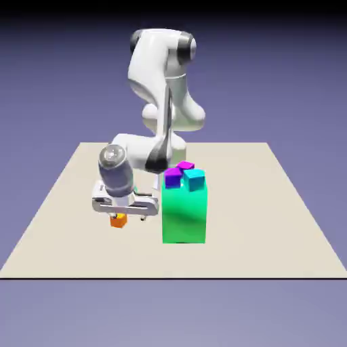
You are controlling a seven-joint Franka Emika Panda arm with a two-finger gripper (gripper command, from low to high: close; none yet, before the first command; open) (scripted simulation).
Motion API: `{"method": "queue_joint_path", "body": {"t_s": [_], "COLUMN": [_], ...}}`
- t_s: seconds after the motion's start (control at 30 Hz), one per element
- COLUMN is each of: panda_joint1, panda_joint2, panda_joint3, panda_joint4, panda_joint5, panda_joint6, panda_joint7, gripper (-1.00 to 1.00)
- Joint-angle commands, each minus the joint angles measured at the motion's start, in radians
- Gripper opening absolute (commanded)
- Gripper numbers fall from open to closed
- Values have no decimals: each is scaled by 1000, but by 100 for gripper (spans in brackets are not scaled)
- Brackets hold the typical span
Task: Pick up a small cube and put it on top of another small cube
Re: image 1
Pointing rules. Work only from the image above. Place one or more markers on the small magenta cube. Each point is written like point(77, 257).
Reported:
point(185, 165)

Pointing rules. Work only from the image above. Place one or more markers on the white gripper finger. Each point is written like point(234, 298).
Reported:
point(143, 217)
point(112, 215)

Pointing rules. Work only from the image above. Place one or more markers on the small purple cube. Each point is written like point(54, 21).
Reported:
point(172, 179)

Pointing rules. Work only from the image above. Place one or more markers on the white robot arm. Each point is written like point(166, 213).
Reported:
point(147, 70)

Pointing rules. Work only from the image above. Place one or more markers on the small orange cube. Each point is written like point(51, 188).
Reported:
point(118, 222)

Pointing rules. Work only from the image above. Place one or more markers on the large green box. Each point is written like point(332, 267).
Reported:
point(183, 217)

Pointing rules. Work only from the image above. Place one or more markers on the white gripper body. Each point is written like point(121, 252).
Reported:
point(141, 207)

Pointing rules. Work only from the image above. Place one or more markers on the small cyan cube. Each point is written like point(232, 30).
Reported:
point(194, 180)

